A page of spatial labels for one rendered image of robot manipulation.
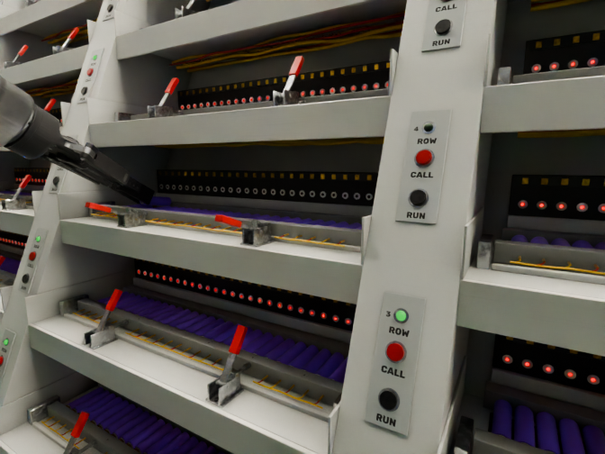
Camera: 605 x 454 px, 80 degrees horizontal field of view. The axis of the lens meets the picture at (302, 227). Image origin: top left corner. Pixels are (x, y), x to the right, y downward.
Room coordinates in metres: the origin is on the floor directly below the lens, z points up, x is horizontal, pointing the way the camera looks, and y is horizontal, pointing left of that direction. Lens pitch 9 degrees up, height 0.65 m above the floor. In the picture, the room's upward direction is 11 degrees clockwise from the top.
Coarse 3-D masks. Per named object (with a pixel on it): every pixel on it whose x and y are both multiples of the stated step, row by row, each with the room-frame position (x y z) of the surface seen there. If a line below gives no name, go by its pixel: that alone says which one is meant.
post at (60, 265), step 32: (128, 0) 0.69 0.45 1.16; (160, 0) 0.74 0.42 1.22; (96, 32) 0.72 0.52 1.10; (128, 64) 0.72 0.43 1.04; (160, 64) 0.78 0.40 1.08; (96, 96) 0.68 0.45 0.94; (128, 96) 0.74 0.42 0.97; (160, 96) 0.80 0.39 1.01; (64, 128) 0.73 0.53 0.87; (128, 160) 0.77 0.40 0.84; (160, 160) 0.84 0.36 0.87; (64, 192) 0.69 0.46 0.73; (32, 224) 0.73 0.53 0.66; (64, 256) 0.71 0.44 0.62; (96, 256) 0.76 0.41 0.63; (32, 288) 0.69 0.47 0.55; (32, 352) 0.70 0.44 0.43; (32, 384) 0.72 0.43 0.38
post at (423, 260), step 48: (480, 0) 0.34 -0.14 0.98; (480, 48) 0.33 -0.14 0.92; (432, 96) 0.35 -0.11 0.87; (480, 96) 0.33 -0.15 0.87; (384, 144) 0.38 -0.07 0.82; (480, 144) 0.36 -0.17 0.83; (384, 192) 0.37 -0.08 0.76; (480, 192) 0.42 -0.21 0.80; (384, 240) 0.37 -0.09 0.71; (432, 240) 0.34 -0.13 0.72; (384, 288) 0.36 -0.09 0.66; (432, 288) 0.34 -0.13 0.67; (432, 336) 0.34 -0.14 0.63; (432, 384) 0.34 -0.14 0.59; (336, 432) 0.38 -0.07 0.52; (384, 432) 0.35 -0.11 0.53; (432, 432) 0.33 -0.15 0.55
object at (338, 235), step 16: (112, 208) 0.68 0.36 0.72; (144, 208) 0.66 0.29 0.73; (176, 224) 0.57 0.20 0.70; (192, 224) 0.58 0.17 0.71; (208, 224) 0.55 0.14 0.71; (224, 224) 0.54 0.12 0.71; (272, 224) 0.49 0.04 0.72; (288, 224) 0.48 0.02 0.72; (304, 224) 0.48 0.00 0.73; (288, 240) 0.47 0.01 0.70; (320, 240) 0.46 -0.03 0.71; (336, 240) 0.45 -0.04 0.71; (352, 240) 0.44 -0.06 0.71
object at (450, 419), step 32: (512, 352) 0.44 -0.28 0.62; (544, 352) 0.42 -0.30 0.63; (576, 352) 0.40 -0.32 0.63; (512, 384) 0.45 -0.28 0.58; (544, 384) 0.43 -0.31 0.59; (576, 384) 0.42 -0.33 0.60; (448, 416) 0.36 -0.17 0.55; (480, 416) 0.44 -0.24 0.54; (512, 416) 0.44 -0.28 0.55; (544, 416) 0.41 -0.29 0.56; (576, 416) 0.40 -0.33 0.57; (448, 448) 0.38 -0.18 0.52; (480, 448) 0.37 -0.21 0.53; (512, 448) 0.36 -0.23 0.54; (544, 448) 0.37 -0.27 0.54; (576, 448) 0.36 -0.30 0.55
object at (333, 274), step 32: (96, 192) 0.73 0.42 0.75; (64, 224) 0.68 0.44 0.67; (96, 224) 0.63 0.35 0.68; (128, 256) 0.59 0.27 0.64; (160, 256) 0.55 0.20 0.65; (192, 256) 0.51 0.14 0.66; (224, 256) 0.48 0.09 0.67; (256, 256) 0.45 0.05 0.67; (288, 256) 0.43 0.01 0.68; (320, 256) 0.41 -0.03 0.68; (352, 256) 0.41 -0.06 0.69; (288, 288) 0.44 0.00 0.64; (320, 288) 0.41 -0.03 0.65; (352, 288) 0.39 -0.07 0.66
